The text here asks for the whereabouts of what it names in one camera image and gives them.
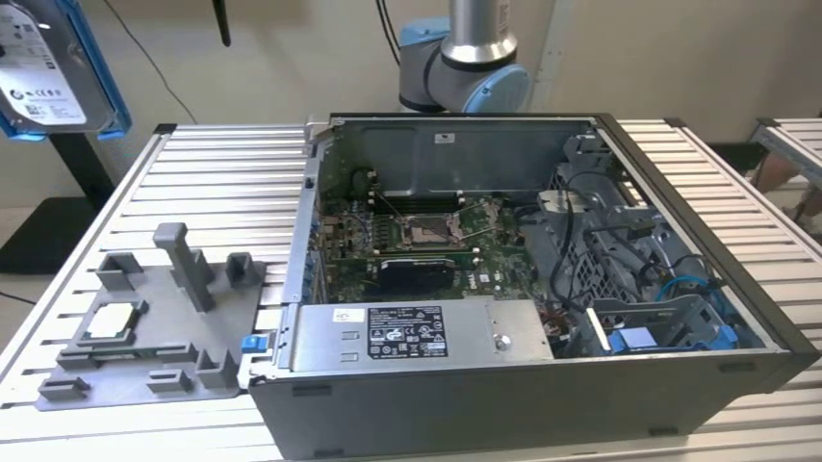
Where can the hard disk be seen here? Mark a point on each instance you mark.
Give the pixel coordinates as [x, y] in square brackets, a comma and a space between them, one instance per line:
[39, 72]

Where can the green motherboard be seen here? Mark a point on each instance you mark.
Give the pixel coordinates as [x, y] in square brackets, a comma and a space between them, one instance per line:
[501, 269]

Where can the open grey PC case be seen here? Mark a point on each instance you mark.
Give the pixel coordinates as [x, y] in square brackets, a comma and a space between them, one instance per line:
[450, 414]

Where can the blue case latch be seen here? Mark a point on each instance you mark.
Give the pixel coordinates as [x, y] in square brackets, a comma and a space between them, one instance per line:
[251, 343]

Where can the black graphics card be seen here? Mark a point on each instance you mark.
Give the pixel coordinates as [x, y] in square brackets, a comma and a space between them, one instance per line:
[414, 279]

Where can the silver power supply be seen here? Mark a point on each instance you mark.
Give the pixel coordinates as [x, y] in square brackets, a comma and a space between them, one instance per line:
[321, 346]

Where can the metal slat side table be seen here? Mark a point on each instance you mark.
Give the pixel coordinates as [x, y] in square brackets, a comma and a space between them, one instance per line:
[802, 139]

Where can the grey parts rack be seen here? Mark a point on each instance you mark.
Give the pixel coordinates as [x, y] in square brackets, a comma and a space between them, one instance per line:
[174, 332]

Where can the black stand with base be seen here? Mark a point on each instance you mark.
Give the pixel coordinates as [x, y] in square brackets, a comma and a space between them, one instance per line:
[78, 168]

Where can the silver CPU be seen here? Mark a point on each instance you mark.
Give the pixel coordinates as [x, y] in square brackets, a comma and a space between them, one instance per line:
[114, 321]

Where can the black antenna rod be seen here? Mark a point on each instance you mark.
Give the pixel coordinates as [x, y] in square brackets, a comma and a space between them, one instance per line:
[222, 24]

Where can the blue carrier in bay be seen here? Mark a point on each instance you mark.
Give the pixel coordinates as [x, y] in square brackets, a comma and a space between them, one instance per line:
[633, 338]

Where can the black RAM slot row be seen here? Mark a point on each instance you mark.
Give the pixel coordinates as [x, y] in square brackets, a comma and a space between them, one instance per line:
[423, 199]

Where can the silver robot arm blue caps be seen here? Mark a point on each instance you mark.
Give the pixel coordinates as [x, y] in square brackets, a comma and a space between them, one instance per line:
[478, 29]

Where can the grey metal disk bay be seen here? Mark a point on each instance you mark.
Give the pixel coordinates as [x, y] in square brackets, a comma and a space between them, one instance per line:
[597, 269]

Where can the blue bay clip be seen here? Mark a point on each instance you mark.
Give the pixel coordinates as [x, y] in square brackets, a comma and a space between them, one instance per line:
[725, 335]

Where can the white wall conduit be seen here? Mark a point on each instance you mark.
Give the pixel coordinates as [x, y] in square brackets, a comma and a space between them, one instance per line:
[555, 58]

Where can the CPU socket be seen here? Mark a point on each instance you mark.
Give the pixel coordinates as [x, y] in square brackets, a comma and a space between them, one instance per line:
[427, 233]

